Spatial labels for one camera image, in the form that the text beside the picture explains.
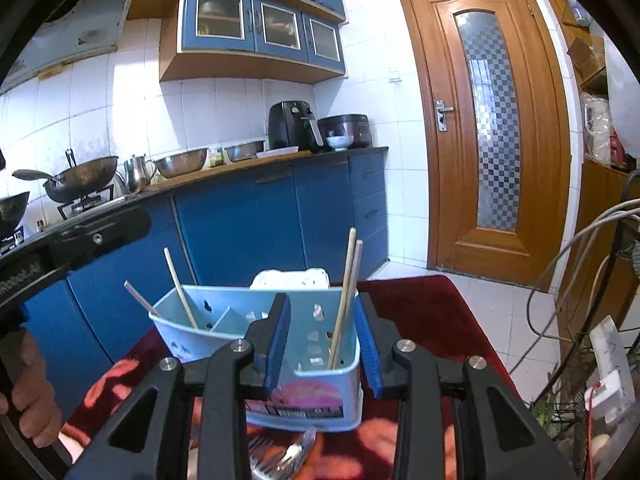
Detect person's left hand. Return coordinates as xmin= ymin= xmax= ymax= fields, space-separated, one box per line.
xmin=11 ymin=332 xmax=62 ymax=448

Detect red floral blanket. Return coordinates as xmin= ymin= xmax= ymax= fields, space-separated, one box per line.
xmin=60 ymin=275 xmax=509 ymax=479

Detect white cloth behind box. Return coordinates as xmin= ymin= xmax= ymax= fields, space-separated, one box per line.
xmin=250 ymin=268 xmax=330 ymax=290

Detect light blue utensil box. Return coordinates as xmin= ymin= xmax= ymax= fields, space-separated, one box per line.
xmin=149 ymin=285 xmax=363 ymax=432

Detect wooden chopstick tall rear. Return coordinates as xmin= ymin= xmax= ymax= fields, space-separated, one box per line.
xmin=334 ymin=238 xmax=363 ymax=368

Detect black wok on stove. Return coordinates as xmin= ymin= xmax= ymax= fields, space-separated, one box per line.
xmin=12 ymin=148 xmax=118 ymax=204

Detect wooden chopstick leaning left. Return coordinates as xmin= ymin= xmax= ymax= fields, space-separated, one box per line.
xmin=163 ymin=247 xmax=198 ymax=330

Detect steel fork near box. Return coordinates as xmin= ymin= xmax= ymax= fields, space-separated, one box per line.
xmin=248 ymin=428 xmax=317 ymax=480

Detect short chopstick far left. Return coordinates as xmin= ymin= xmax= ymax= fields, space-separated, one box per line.
xmin=124 ymin=281 xmax=162 ymax=318

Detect steel kettle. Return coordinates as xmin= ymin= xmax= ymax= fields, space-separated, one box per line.
xmin=115 ymin=156 xmax=157 ymax=194

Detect steel mixing bowl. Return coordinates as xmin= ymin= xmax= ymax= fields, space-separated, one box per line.
xmin=154 ymin=148 xmax=208 ymax=179

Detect white ceramic bowl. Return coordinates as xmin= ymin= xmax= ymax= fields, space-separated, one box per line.
xmin=326 ymin=134 xmax=354 ymax=152

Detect dark rice cooker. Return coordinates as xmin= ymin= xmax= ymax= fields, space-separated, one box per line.
xmin=318 ymin=114 xmax=372 ymax=148

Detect black air fryer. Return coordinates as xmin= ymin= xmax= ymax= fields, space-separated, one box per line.
xmin=267 ymin=101 xmax=326 ymax=153

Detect wooden shelf unit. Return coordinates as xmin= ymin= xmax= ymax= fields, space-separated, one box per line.
xmin=534 ymin=0 xmax=640 ymax=340

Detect white power strip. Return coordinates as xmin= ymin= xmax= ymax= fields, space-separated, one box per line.
xmin=584 ymin=315 xmax=636 ymax=425

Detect wooden door with glass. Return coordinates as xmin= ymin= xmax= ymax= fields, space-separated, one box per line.
xmin=400 ymin=0 xmax=570 ymax=290

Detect white range hood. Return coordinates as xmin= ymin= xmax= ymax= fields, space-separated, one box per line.
xmin=1 ymin=0 xmax=131 ymax=93

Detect blue upper wall cabinet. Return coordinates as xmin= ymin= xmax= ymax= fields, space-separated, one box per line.
xmin=158 ymin=0 xmax=345 ymax=84

